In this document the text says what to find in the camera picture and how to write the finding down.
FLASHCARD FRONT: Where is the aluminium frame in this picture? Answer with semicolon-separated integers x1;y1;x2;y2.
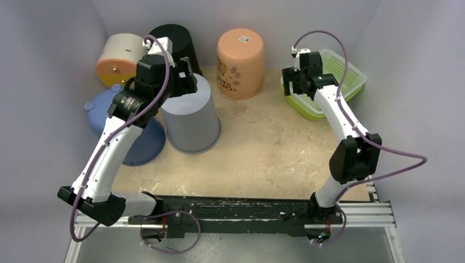
66;199;404;262

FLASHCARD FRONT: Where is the large blue bucket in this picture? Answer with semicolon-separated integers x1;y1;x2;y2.
84;84;166;167

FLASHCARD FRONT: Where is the green white strainer basket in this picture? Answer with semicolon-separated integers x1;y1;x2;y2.
280;49;367;122

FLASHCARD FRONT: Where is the black ribbed bucket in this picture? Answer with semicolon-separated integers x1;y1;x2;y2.
149;24;203;76

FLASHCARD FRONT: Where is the beige drum orange yellow face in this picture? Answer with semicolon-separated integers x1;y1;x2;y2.
95;33;147;88

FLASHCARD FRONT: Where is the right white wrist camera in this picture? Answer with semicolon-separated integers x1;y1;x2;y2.
291;47;311;71

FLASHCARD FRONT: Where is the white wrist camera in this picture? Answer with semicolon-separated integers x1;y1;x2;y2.
143;35;173;55
291;47;311;71

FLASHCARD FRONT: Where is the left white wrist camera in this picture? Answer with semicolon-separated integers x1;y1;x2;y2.
143;35;173;55

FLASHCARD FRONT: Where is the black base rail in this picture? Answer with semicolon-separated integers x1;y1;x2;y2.
128;195;343;239

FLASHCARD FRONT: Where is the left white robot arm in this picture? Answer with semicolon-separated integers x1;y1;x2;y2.
57;55;197;226

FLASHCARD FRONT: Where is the grey bucket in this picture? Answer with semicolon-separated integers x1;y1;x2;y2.
161;73;222;155

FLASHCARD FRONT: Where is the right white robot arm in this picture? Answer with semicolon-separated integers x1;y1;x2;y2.
282;49;382;223

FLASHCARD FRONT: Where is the orange cartoon bucket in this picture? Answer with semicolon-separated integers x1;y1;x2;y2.
216;28;265;99

